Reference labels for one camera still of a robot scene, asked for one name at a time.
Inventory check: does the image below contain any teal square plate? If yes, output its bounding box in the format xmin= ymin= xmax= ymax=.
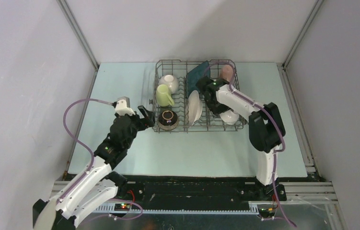
xmin=186 ymin=61 xmax=210 ymax=96

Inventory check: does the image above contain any brown glazed bowl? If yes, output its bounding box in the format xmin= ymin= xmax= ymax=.
xmin=158 ymin=110 xmax=179 ymax=131

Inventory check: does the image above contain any yellow-green mug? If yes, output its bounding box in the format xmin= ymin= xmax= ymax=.
xmin=155 ymin=84 xmax=174 ymax=107

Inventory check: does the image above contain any pink mug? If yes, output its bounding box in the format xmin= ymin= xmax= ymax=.
xmin=219 ymin=65 xmax=234 ymax=84

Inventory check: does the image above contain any white scalloped plate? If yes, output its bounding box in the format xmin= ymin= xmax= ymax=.
xmin=187 ymin=90 xmax=202 ymax=126

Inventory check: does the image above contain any small white bowl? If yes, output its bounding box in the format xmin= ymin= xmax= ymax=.
xmin=220 ymin=109 xmax=240 ymax=125

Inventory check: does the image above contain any white ribbed bowl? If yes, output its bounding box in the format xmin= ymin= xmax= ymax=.
xmin=159 ymin=75 xmax=179 ymax=94

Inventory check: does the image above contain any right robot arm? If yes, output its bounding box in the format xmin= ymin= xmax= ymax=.
xmin=196 ymin=76 xmax=286 ymax=200

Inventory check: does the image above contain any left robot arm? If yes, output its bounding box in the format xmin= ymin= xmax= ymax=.
xmin=33 ymin=104 xmax=155 ymax=230

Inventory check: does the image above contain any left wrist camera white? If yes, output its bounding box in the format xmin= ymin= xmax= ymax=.
xmin=111 ymin=96 xmax=136 ymax=117

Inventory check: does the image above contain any grey wire dish rack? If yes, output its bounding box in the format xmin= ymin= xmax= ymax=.
xmin=149 ymin=59 xmax=247 ymax=133

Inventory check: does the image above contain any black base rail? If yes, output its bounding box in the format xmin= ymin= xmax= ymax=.
xmin=117 ymin=175 xmax=274 ymax=212

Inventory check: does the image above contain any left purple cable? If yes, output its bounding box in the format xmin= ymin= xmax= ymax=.
xmin=56 ymin=98 xmax=144 ymax=221

